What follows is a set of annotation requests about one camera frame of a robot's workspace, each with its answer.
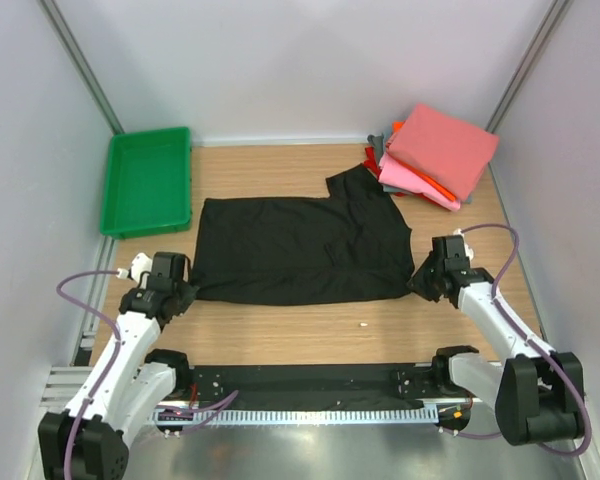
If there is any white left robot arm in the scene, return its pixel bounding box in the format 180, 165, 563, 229
38, 252, 198, 479

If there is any folded salmon pink t shirt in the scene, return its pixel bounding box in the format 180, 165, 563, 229
387, 103, 499, 202

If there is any folded red t shirt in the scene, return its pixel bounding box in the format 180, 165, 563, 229
363, 146, 381, 178

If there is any black t shirt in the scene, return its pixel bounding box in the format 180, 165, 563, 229
190, 165, 415, 306

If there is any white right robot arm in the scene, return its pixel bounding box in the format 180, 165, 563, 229
409, 231, 592, 455

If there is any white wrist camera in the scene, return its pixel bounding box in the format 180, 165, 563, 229
116, 253, 153, 288
453, 228, 475, 260

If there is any folded grey t shirt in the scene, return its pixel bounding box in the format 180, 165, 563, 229
367, 132, 393, 156

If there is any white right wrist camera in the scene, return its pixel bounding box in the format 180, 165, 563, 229
453, 228, 475, 260

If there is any white slotted cable duct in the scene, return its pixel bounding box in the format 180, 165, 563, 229
150, 405, 438, 429

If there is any folded orange t shirt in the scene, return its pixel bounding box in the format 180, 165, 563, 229
390, 121, 457, 201

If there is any green plastic bin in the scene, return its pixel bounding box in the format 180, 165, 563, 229
100, 127, 192, 240

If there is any aluminium frame rail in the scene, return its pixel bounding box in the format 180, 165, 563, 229
40, 366, 92, 409

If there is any left aluminium corner post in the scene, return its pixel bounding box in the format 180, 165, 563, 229
38, 0, 125, 135

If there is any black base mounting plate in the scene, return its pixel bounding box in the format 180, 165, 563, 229
190, 363, 465, 409

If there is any aluminium corner post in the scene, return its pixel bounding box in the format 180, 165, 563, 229
38, 0, 125, 135
484, 0, 574, 136

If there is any folded light pink t shirt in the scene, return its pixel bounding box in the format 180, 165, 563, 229
379, 153, 461, 211

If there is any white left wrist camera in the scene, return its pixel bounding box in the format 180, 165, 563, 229
116, 253, 153, 288

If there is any right aluminium corner post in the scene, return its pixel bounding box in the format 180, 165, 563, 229
484, 0, 574, 136

